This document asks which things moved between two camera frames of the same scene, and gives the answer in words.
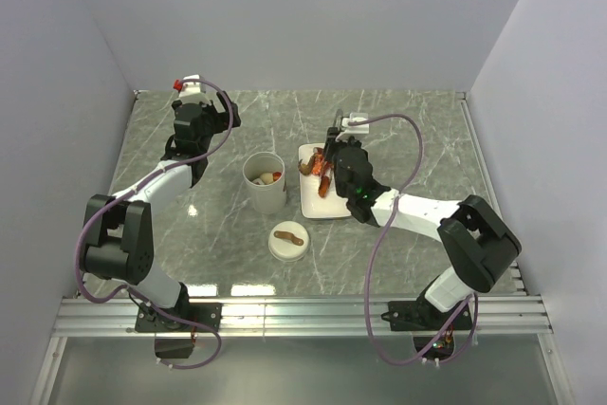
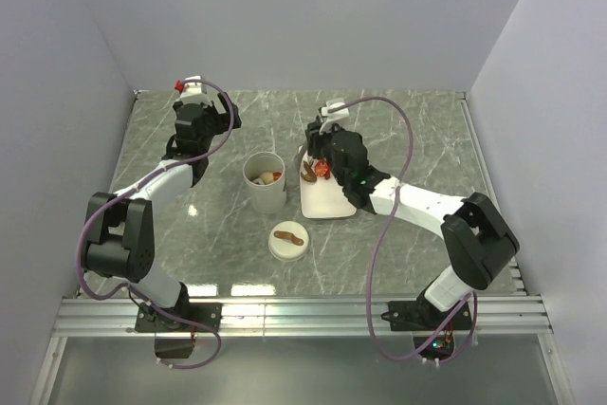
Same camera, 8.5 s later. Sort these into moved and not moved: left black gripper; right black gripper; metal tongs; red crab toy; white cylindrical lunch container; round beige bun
Moved: metal tongs; right black gripper
Not moved: white cylindrical lunch container; round beige bun; red crab toy; left black gripper
